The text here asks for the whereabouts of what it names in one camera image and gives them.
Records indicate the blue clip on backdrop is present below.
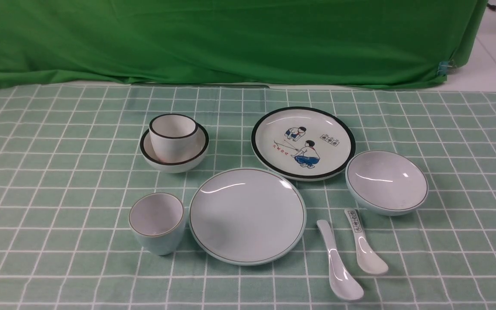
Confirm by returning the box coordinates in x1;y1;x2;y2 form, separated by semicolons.
437;61;452;77

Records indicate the white spoon with print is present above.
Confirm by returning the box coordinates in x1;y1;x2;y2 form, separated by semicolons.
344;208;388;275

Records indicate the green backdrop cloth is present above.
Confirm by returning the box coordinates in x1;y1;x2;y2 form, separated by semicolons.
0;0;487;90

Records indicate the pale blue plate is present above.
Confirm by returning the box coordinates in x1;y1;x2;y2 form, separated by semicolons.
189;167;307;266

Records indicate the cartoon plate black rim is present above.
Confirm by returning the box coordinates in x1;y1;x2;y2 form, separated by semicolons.
251;106;356;181

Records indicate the pale blue cup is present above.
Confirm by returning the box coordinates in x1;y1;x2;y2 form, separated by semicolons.
128;192;187;256

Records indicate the white cup black rim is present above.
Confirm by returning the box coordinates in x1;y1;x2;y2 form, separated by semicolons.
149;113;197;160

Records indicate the pale blue bowl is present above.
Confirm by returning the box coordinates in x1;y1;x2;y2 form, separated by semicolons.
345;150;429;216

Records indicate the plain white ceramic spoon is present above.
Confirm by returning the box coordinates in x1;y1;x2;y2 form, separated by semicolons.
316;220;364;301

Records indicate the green checkered tablecloth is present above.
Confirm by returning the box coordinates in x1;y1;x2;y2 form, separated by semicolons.
0;85;496;310

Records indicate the white bowl black rim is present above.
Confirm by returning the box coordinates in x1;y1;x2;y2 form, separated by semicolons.
139;124;209;174

